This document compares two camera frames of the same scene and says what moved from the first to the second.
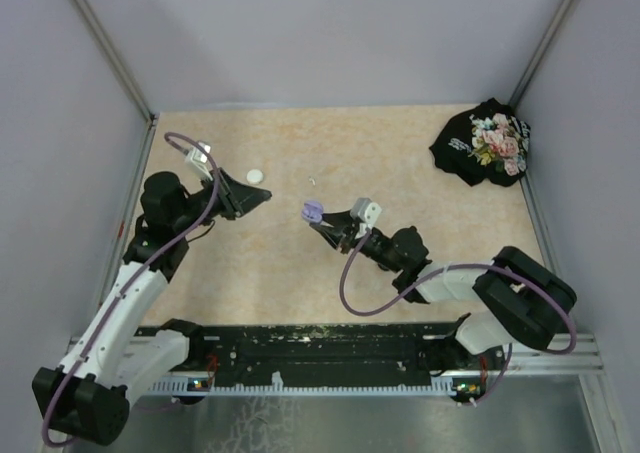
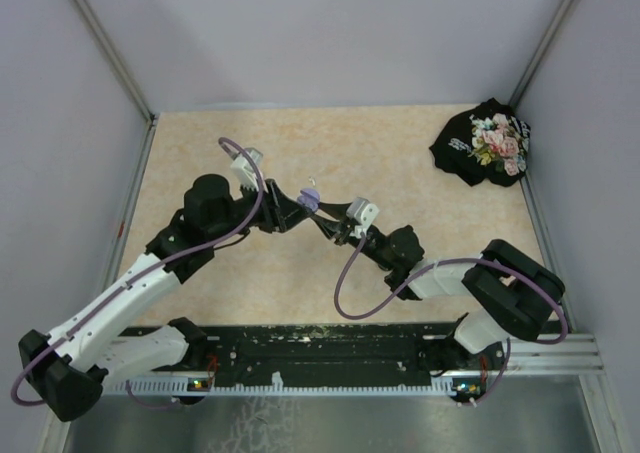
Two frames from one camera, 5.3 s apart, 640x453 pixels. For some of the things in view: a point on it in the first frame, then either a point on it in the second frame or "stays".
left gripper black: (237, 198) -> (275, 207)
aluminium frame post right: (568, 1) stays
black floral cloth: (487, 142) stays
